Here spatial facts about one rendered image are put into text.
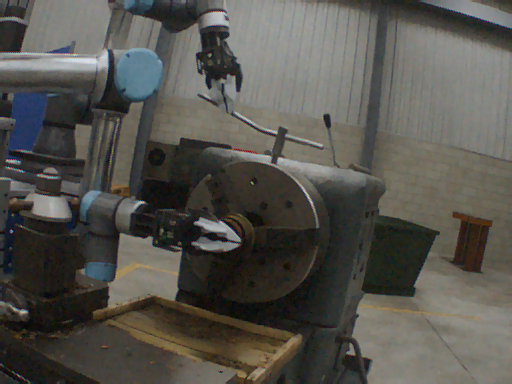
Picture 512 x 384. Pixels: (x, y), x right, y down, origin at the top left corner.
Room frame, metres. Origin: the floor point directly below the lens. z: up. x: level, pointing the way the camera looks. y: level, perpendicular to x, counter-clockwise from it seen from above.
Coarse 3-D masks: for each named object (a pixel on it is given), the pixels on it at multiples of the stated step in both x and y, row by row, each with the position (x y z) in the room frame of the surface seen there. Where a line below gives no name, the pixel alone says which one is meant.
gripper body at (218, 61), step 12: (204, 36) 1.19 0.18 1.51; (216, 36) 1.18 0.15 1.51; (228, 36) 1.23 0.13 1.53; (204, 48) 1.18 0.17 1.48; (216, 48) 1.16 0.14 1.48; (204, 60) 1.17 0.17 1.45; (216, 60) 1.16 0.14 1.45; (228, 60) 1.17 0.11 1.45; (216, 72) 1.20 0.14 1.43; (228, 72) 1.21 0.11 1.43
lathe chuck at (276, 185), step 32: (256, 192) 1.13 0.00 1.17; (288, 192) 1.11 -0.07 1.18; (288, 224) 1.11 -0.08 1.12; (320, 224) 1.11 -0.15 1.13; (192, 256) 1.17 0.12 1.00; (256, 256) 1.13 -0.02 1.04; (288, 256) 1.10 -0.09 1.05; (320, 256) 1.14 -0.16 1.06; (224, 288) 1.14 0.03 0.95; (256, 288) 1.12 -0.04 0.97; (288, 288) 1.10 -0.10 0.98
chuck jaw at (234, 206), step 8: (216, 176) 1.12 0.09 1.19; (224, 176) 1.14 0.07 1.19; (208, 184) 1.13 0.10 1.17; (216, 184) 1.13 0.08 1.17; (224, 184) 1.12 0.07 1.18; (216, 192) 1.12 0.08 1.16; (224, 192) 1.09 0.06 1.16; (232, 192) 1.13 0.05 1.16; (216, 200) 1.10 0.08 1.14; (224, 200) 1.09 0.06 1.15; (232, 200) 1.11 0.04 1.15; (216, 208) 1.10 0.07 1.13; (224, 208) 1.07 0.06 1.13; (232, 208) 1.08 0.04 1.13; (240, 208) 1.12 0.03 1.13; (216, 216) 1.07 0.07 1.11
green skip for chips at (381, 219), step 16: (384, 224) 5.43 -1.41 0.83; (400, 224) 6.67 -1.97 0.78; (416, 224) 6.15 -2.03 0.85; (384, 240) 5.50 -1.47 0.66; (400, 240) 5.52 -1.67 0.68; (416, 240) 5.55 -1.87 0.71; (432, 240) 5.57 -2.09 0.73; (368, 256) 5.53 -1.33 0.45; (384, 256) 5.55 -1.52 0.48; (400, 256) 5.57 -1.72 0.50; (416, 256) 5.60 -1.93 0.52; (368, 272) 5.58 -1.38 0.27; (384, 272) 5.60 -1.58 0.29; (400, 272) 5.62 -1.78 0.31; (416, 272) 5.65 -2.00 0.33; (368, 288) 5.68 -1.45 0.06; (384, 288) 5.71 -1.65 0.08; (400, 288) 5.74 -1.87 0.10
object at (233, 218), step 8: (224, 216) 1.03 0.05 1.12; (232, 216) 1.04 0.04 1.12; (240, 216) 1.05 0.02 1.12; (232, 224) 0.99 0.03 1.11; (240, 224) 1.02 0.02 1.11; (248, 224) 1.04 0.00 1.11; (240, 232) 1.00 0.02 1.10; (248, 232) 1.03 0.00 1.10; (248, 240) 1.02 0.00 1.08; (240, 248) 1.00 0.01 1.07; (248, 248) 1.04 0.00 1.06; (216, 256) 1.00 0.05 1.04; (224, 256) 0.99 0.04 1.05; (232, 256) 1.01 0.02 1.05; (240, 256) 1.04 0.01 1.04
